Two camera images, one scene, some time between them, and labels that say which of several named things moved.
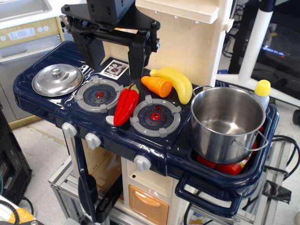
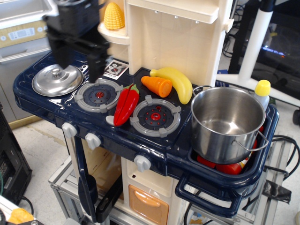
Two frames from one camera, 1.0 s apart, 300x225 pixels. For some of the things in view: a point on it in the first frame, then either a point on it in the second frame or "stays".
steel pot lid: (57, 80) stays
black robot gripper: (117, 20) -> (76, 23)
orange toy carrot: (161, 87) stays
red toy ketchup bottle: (230, 168) stays
